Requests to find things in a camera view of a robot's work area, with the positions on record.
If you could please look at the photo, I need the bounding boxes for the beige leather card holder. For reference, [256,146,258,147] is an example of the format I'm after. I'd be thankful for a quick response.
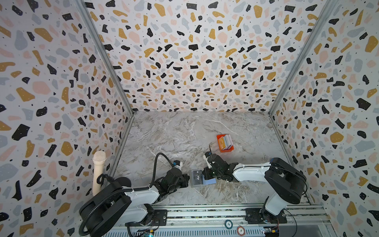
[189,169,217,188]

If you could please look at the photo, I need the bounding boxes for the red card tray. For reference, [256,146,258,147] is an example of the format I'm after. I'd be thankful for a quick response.
[217,134,234,153]

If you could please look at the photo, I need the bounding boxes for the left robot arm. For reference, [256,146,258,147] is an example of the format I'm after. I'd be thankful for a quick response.
[79,167,190,237]

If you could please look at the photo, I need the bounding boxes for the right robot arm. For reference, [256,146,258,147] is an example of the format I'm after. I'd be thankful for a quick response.
[202,151,308,217]

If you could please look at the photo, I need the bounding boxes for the stack of cards in tray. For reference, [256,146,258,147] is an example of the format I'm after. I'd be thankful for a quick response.
[218,134,233,151]

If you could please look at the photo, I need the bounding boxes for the black microphone stand base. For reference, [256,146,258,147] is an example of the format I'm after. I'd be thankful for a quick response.
[115,177,131,188]

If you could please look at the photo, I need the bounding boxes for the red round sticker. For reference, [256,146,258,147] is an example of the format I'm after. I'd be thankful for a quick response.
[237,226,246,236]

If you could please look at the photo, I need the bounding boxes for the beige microphone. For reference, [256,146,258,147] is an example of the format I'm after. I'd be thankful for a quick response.
[92,151,107,196]

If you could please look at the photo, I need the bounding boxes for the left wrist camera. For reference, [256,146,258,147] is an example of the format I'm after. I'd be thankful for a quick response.
[173,160,183,170]

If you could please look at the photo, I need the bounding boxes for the round sticker on rail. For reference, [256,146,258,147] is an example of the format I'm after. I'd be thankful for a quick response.
[224,220,233,230]

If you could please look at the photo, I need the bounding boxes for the black corrugated cable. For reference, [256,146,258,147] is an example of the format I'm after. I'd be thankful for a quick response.
[78,152,175,236]

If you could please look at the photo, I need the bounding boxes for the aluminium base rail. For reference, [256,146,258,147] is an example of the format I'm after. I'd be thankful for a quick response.
[78,204,332,237]

